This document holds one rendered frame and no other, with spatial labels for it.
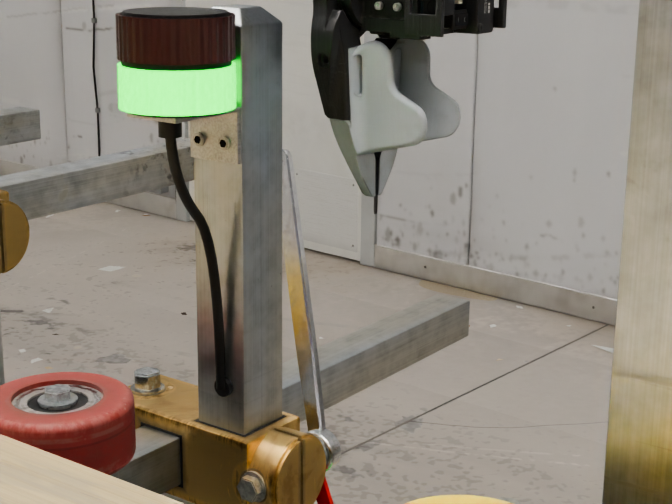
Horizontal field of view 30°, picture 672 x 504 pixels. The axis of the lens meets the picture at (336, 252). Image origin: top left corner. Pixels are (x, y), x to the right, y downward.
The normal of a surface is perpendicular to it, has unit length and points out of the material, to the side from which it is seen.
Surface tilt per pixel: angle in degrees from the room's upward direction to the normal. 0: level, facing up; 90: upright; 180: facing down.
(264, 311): 90
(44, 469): 0
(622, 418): 90
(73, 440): 90
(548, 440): 0
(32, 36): 90
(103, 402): 0
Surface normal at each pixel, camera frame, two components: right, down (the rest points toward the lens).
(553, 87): -0.65, 0.19
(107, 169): 0.81, 0.17
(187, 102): 0.29, 0.25
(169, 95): 0.01, 0.26
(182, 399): 0.01, -0.96
